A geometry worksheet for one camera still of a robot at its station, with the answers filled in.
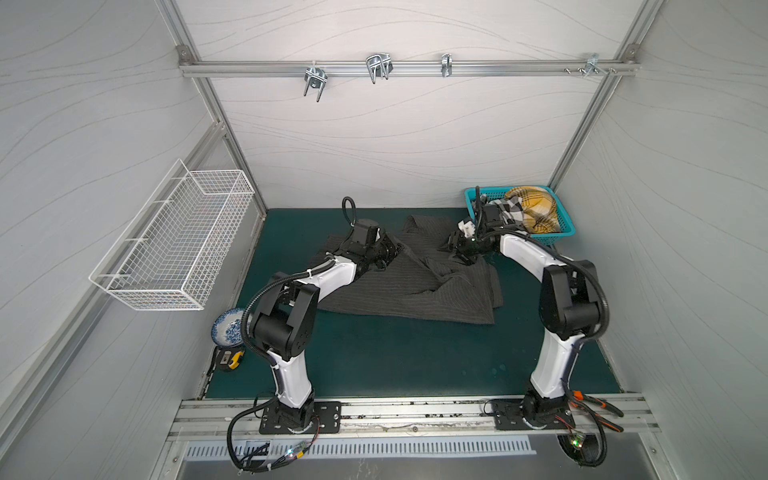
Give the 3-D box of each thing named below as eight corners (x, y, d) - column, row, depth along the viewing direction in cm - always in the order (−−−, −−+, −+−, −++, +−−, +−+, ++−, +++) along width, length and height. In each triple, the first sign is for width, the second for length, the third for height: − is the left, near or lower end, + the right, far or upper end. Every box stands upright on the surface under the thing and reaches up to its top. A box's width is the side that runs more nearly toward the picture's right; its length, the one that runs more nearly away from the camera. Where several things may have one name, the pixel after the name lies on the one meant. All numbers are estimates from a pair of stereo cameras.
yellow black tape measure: (219, 369, 83) (213, 365, 80) (225, 352, 86) (219, 348, 83) (240, 369, 83) (235, 365, 80) (245, 352, 86) (240, 348, 83)
